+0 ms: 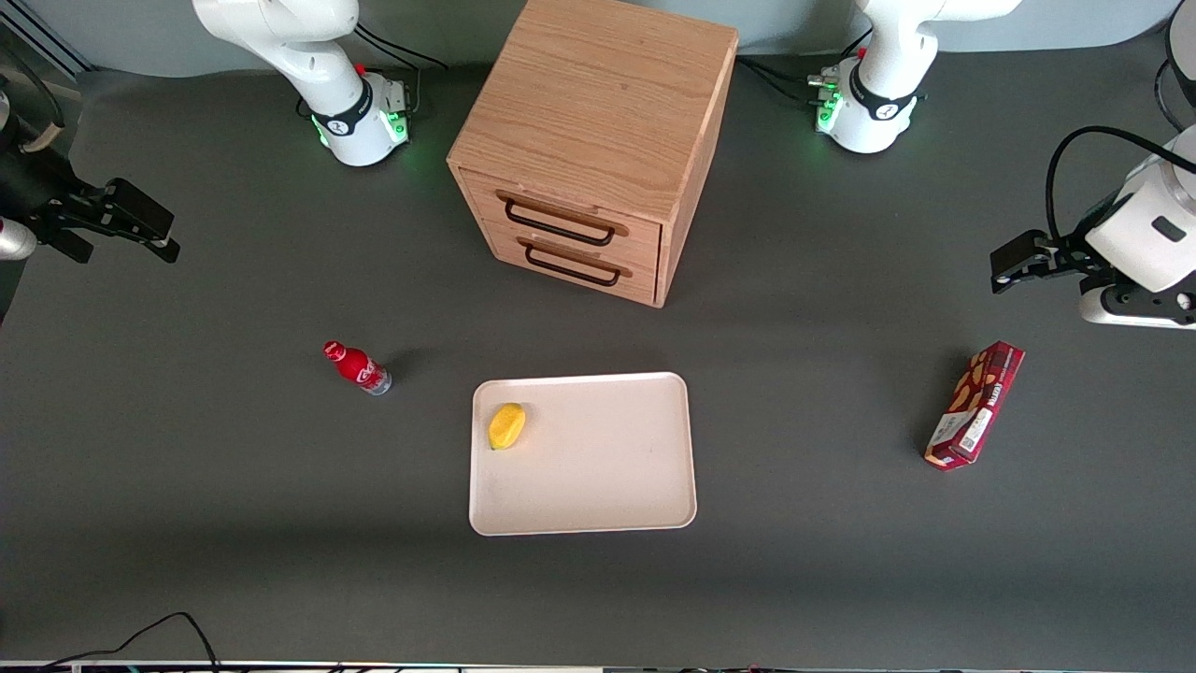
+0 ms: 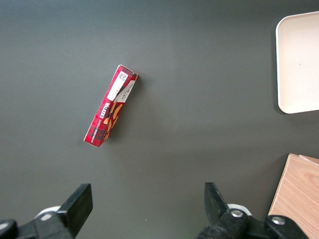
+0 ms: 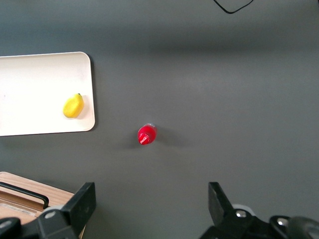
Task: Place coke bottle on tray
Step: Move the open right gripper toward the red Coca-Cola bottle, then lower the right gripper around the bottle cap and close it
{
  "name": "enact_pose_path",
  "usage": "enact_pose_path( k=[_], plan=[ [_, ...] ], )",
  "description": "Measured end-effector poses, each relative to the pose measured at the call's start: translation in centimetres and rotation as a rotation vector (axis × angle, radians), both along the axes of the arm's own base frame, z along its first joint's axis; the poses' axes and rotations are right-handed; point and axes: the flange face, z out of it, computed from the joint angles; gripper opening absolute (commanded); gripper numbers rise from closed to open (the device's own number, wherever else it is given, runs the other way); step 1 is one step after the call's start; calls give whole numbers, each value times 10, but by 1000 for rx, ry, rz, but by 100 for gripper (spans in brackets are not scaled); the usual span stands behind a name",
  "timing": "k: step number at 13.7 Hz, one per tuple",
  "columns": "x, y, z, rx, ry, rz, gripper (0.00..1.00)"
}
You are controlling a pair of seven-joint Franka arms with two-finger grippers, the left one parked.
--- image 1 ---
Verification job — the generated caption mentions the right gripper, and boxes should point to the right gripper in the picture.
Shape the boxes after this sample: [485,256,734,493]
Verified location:
[0,138,181,265]

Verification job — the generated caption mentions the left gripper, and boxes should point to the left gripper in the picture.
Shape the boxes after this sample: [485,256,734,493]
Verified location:
[990,230,1119,296]

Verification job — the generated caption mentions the red coke bottle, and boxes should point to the red coke bottle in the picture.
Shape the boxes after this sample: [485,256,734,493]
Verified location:
[323,340,393,396]

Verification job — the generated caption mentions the beige plastic tray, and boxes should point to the beige plastic tray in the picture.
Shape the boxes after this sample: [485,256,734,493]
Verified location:
[468,372,699,537]

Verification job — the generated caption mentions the red snack box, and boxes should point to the red snack box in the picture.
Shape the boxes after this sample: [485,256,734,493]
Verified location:
[924,340,1026,472]

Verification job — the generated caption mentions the wooden drawer cabinet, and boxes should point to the wooden drawer cabinet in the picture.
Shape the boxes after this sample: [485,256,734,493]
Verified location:
[447,0,740,309]

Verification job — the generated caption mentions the yellow lemon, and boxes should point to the yellow lemon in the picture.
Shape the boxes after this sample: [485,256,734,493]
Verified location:
[488,403,527,451]

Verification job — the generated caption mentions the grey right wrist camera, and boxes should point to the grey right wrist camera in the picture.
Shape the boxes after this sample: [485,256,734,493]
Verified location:
[0,217,39,262]

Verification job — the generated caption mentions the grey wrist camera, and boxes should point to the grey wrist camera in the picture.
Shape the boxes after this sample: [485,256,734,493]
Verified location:
[0,217,39,262]
[1079,279,1196,331]

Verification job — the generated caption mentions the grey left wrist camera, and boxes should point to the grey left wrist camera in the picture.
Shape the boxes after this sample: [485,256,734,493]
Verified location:
[1079,279,1196,331]

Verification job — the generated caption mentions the black left arm wrist cable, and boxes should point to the black left arm wrist cable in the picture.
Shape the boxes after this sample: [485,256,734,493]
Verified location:
[1046,125,1174,246]

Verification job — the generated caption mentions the black arm wrist cable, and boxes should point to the black arm wrist cable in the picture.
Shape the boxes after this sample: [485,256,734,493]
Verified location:
[0,58,66,129]
[1046,125,1174,246]

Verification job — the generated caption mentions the black right arm wrist cable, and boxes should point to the black right arm wrist cable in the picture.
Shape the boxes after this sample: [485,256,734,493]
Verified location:
[0,58,66,129]

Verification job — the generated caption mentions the grey metal frame rail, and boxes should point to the grey metal frame rail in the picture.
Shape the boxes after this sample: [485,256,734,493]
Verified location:
[0,0,96,78]

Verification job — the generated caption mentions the black left arm base cables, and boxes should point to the black left arm base cables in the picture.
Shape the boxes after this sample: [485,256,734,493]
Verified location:
[736,28,875,106]

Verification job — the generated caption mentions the black arm base cables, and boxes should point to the black arm base cables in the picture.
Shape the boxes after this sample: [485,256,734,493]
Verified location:
[353,22,449,118]
[736,28,875,106]

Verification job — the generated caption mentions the black right arm base cables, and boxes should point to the black right arm base cables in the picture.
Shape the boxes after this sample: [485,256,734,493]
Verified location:
[353,22,449,118]

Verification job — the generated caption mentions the black table edge cable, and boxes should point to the black table edge cable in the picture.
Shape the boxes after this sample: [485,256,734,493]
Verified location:
[42,612,221,673]

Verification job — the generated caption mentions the black wood drawer handle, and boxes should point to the black wood drawer handle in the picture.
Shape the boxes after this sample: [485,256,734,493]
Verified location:
[517,236,634,288]
[495,190,630,248]

